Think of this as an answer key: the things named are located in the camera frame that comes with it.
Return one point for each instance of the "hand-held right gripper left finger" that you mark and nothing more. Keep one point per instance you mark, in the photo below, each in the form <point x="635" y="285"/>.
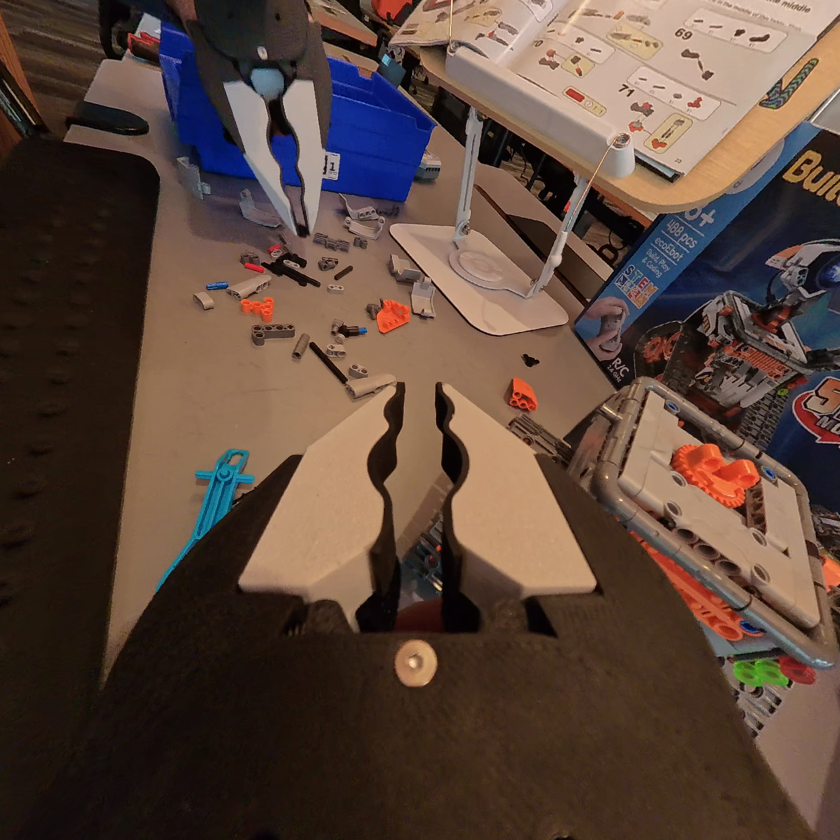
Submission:
<point x="302" y="525"/>

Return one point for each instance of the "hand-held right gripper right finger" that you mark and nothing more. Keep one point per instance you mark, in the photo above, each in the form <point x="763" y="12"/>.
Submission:
<point x="525" y="525"/>

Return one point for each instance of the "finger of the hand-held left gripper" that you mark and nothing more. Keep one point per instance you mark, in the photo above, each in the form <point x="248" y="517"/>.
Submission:
<point x="253" y="124"/>
<point x="310" y="131"/>

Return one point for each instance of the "blue plastic parts bin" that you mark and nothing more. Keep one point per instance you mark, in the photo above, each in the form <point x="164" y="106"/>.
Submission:
<point x="380" y="131"/>

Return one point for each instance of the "grey orange toy arm assembly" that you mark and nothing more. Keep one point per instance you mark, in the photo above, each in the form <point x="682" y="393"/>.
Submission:
<point x="423" y="558"/>

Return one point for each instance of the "grey orange tracked toy robot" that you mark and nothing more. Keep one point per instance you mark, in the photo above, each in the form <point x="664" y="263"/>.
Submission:
<point x="695" y="525"/>

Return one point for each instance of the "wooden top office desk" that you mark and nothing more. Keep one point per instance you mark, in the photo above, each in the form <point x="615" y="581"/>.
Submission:
<point x="341" y="23"/>

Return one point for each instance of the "blue plastic brick separator tool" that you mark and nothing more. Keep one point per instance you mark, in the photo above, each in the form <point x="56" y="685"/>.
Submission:
<point x="213" y="505"/>

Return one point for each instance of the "grey motor block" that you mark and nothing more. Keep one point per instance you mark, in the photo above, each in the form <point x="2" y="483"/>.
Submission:
<point x="428" y="167"/>

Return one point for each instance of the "small orange wedge piece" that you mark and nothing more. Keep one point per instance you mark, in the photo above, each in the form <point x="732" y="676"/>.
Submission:
<point x="522" y="394"/>

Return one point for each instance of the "orange plastic object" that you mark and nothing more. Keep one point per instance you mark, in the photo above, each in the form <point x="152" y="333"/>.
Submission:
<point x="394" y="6"/>

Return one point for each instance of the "black long connector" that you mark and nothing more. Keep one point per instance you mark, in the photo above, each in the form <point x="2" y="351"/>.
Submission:
<point x="292" y="270"/>

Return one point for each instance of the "black rounded pad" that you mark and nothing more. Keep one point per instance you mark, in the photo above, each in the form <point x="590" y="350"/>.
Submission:
<point x="108" y="119"/>

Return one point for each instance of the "light grey panel piece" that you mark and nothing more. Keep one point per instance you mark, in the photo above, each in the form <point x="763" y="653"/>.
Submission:
<point x="249" y="285"/>
<point x="371" y="386"/>

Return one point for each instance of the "black long axle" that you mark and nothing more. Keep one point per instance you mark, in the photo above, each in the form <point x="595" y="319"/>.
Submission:
<point x="328" y="363"/>

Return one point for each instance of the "grey tube connector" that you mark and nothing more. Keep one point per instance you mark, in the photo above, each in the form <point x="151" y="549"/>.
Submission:
<point x="300" y="346"/>

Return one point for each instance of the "light grey small brick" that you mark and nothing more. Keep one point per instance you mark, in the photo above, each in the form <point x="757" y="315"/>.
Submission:
<point x="203" y="300"/>

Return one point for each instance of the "dark grey bent beam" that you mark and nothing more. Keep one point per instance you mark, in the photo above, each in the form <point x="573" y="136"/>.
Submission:
<point x="272" y="333"/>

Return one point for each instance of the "black pin with blue tip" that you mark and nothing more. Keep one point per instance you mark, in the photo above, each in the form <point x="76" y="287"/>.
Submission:
<point x="348" y="328"/>

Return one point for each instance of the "orange translucent piece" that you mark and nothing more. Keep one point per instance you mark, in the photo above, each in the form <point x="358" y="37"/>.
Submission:
<point x="394" y="315"/>

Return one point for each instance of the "wooden book stand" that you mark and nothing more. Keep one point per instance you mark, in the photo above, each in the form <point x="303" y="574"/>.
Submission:
<point x="499" y="302"/>

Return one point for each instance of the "dark blue robot kit box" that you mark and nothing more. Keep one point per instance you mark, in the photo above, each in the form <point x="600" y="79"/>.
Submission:
<point x="722" y="275"/>

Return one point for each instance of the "open instruction booklet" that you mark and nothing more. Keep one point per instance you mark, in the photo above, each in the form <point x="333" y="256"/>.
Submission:
<point x="623" y="52"/>

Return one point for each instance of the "light grey bracket piece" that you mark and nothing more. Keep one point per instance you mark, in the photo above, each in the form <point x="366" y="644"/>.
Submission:
<point x="403" y="266"/>
<point x="423" y="295"/>

